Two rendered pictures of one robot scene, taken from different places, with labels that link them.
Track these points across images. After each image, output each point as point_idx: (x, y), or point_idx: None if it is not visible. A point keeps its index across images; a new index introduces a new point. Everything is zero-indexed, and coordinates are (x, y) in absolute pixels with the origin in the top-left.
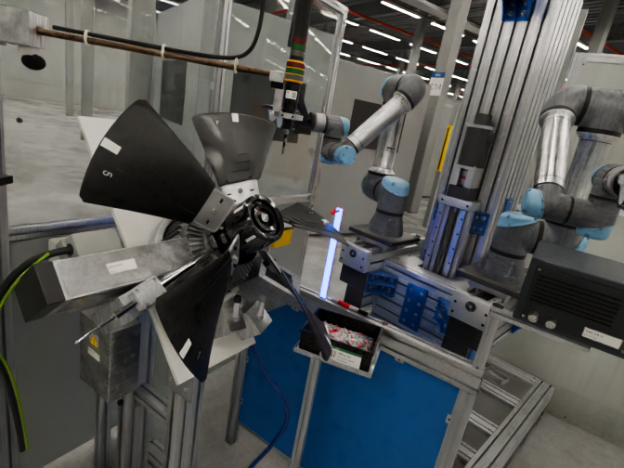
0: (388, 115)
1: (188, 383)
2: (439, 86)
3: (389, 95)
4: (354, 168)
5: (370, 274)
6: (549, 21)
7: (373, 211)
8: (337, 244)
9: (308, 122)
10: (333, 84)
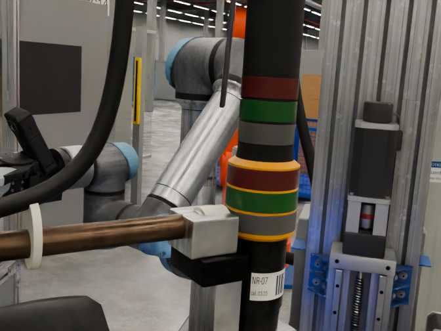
0: (225, 131)
1: None
2: (105, 2)
3: (193, 80)
4: (20, 150)
5: None
6: None
7: (63, 207)
8: (21, 282)
9: (54, 173)
10: (17, 46)
